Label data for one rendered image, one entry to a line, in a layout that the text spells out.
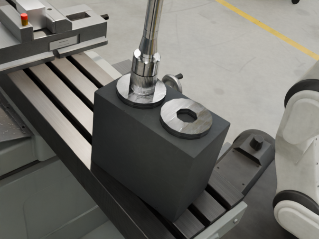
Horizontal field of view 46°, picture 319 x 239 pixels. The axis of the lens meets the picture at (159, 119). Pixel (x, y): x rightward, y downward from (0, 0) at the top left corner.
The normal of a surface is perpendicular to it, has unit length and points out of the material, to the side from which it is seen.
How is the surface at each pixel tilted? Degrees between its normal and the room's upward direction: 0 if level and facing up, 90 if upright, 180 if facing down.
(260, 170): 46
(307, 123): 90
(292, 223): 90
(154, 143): 90
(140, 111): 0
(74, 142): 0
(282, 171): 90
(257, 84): 0
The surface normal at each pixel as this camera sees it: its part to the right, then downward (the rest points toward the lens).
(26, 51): 0.65, 0.58
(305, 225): -0.61, 0.46
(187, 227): 0.15, -0.73
